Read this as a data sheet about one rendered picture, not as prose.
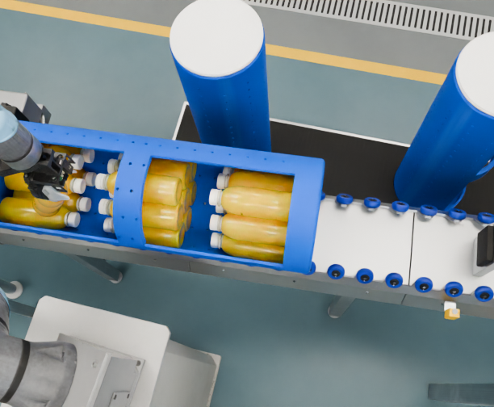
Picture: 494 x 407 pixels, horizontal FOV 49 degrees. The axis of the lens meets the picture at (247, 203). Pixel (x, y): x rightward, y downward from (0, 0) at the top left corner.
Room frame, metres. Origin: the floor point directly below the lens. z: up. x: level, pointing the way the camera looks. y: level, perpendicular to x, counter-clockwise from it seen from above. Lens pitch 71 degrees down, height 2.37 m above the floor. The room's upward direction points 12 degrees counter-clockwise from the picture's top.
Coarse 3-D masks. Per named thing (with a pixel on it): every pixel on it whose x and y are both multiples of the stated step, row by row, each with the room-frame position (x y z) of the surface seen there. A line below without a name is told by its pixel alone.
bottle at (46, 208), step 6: (66, 186) 0.53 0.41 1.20; (60, 192) 0.51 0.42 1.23; (36, 198) 0.52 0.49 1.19; (36, 204) 0.52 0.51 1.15; (42, 204) 0.51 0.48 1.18; (48, 204) 0.50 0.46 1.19; (54, 204) 0.50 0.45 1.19; (60, 204) 0.50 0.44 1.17; (36, 210) 0.53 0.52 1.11; (42, 210) 0.51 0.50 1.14; (48, 210) 0.51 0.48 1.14; (54, 210) 0.51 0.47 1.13; (48, 216) 0.52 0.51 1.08
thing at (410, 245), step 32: (320, 224) 0.39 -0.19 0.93; (352, 224) 0.37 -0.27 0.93; (384, 224) 0.35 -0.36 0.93; (416, 224) 0.34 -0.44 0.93; (448, 224) 0.32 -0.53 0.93; (480, 224) 0.30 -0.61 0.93; (96, 256) 0.45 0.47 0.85; (128, 256) 0.43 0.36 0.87; (320, 256) 0.30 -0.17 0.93; (352, 256) 0.29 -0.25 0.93; (384, 256) 0.27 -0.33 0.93; (416, 256) 0.25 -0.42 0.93; (448, 256) 0.23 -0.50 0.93; (320, 288) 0.23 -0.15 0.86; (352, 288) 0.21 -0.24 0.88
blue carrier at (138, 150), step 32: (32, 128) 0.70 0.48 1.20; (64, 128) 0.70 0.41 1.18; (96, 160) 0.68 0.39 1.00; (128, 160) 0.55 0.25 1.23; (192, 160) 0.52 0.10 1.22; (224, 160) 0.51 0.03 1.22; (256, 160) 0.50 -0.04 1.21; (288, 160) 0.49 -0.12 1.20; (320, 160) 0.48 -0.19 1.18; (0, 192) 0.64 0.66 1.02; (96, 192) 0.61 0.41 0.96; (128, 192) 0.47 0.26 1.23; (320, 192) 0.38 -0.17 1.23; (0, 224) 0.51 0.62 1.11; (96, 224) 0.50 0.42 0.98; (128, 224) 0.41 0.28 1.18; (192, 224) 0.45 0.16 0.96; (288, 224) 0.33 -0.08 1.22; (192, 256) 0.34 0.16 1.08; (224, 256) 0.31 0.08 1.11; (288, 256) 0.27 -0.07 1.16
